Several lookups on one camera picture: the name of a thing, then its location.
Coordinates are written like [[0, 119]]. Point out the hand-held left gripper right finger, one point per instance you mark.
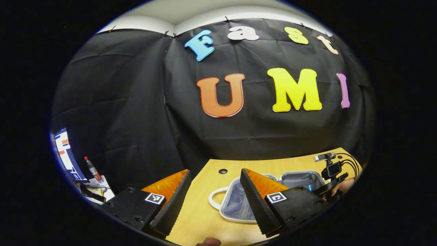
[[257, 208]]

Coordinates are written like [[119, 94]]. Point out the white suitcase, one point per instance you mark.
[[235, 205]]

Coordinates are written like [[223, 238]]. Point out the black backdrop cloth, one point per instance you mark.
[[136, 102]]

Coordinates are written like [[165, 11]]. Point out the small black device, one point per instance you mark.
[[92, 194]]

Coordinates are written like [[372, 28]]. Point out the black table grommet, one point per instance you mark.
[[223, 171]]

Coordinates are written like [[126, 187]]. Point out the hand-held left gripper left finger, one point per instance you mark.
[[174, 205]]

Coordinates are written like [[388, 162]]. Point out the red capped small bottle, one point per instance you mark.
[[93, 169]]

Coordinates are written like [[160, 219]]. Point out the white paper sheet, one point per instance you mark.
[[104, 189]]

